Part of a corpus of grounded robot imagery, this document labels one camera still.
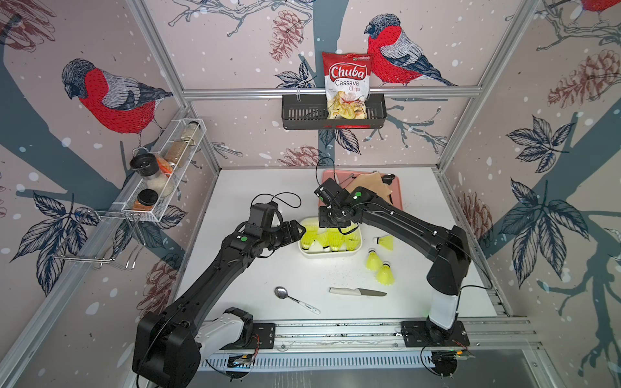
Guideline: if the white plastic storage box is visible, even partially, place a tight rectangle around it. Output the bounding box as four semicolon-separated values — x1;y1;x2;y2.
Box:
299;217;363;259

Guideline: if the yellow shuttlecock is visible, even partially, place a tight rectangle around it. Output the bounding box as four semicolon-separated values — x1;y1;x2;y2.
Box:
315;231;330;252
300;225;319;251
365;249;383;272
328;229;344;252
373;235;395;252
376;263;395;286
345;234;361;252

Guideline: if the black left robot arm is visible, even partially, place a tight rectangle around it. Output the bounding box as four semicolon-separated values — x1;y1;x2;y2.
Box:
132;201;306;387

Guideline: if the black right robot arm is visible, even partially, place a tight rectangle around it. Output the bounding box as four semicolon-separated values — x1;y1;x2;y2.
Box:
315;173;472;339

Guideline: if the pink plastic tray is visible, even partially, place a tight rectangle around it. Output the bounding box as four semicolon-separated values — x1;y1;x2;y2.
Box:
320;170;404;210

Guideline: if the beige folded cloth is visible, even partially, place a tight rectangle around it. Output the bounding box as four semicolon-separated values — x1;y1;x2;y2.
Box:
345;172;392;202

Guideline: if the steel spoon on table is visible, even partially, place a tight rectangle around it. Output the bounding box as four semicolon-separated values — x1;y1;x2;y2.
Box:
274;286;321;315

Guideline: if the Chuba cassava chips bag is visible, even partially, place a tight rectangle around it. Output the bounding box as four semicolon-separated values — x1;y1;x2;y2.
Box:
322;52;371;120

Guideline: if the black lidded low jar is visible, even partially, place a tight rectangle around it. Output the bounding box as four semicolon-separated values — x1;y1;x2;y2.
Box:
132;189;159;212

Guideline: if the white handled knife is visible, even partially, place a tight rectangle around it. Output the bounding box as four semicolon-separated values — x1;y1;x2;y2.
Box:
328;287;387;297

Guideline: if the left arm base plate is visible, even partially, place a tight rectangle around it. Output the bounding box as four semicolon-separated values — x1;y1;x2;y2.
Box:
221;323;276;350

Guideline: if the black wall basket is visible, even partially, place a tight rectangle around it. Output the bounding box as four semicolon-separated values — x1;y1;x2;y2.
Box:
281;94;387;130

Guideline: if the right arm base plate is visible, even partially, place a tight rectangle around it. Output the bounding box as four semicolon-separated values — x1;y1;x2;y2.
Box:
400;318;470;348

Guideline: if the white wire wall shelf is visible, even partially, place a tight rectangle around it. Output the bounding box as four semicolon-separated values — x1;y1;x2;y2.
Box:
108;118;205;222

